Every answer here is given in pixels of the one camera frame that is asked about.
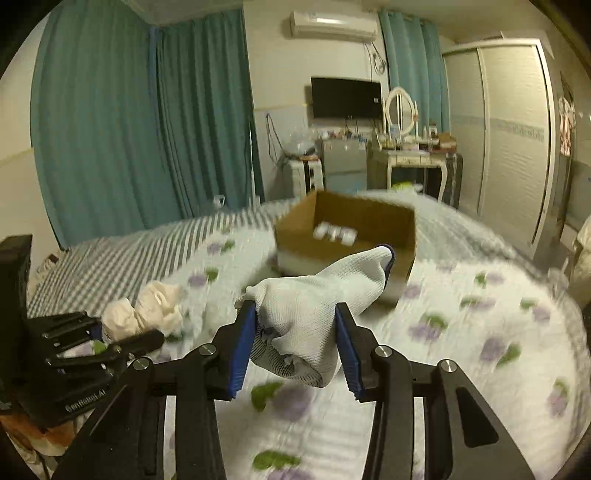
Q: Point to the narrow teal curtain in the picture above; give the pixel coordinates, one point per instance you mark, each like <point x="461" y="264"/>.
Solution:
<point x="411" y="69"/>

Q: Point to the grey striped bed sheet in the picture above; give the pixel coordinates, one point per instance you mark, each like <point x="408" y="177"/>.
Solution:
<point x="115" y="258"/>

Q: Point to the orange cloth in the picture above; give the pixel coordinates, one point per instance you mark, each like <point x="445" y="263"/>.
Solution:
<point x="32" y="436"/>

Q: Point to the wide teal curtain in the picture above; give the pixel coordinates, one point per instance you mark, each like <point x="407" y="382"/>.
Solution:
<point x="115" y="115"/>

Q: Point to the silver mini fridge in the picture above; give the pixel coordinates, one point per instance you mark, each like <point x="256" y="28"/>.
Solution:
<point x="342" y="161"/>

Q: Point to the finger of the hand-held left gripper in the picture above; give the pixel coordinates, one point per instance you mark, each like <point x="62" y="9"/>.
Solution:
<point x="64" y="323"/>
<point x="138" y="342"/>

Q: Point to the white sliding wardrobe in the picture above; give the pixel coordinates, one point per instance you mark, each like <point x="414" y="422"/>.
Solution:
<point x="503" y="138"/>

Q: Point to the black wall television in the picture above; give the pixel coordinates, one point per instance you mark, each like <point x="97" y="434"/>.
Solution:
<point x="346" y="98"/>

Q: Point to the dark suitcase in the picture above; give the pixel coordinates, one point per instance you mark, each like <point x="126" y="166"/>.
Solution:
<point x="445" y="177"/>

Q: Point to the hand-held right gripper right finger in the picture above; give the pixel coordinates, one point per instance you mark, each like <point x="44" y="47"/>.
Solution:
<point x="348" y="355"/>

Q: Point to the crumpled white glove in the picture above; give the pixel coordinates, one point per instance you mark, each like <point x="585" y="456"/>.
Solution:
<point x="161" y="304"/>
<point x="120" y="318"/>

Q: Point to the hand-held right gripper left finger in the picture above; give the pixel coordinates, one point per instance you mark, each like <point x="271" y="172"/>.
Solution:
<point x="242" y="350"/>

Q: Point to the brown cardboard box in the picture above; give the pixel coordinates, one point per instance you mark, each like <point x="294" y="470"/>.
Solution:
<point x="369" y="221"/>

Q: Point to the floral quilted blanket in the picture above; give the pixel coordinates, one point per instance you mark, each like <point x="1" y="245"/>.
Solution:
<point x="461" y="350"/>

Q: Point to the white air conditioner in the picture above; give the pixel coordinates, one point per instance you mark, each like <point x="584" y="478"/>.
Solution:
<point x="333" y="23"/>

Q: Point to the white oval mirror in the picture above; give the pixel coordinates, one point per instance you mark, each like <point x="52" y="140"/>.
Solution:
<point x="399" y="110"/>

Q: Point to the white dressing table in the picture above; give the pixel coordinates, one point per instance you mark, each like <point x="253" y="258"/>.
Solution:
<point x="406" y="159"/>

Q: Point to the white knit glove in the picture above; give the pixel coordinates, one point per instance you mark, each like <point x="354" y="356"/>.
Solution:
<point x="314" y="304"/>

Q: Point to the clear plastic bag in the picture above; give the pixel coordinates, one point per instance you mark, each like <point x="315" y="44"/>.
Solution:
<point x="300" y="143"/>

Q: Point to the rolled white glove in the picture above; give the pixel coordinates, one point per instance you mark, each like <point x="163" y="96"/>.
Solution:
<point x="348" y="236"/>
<point x="335" y="233"/>
<point x="321" y="230"/>

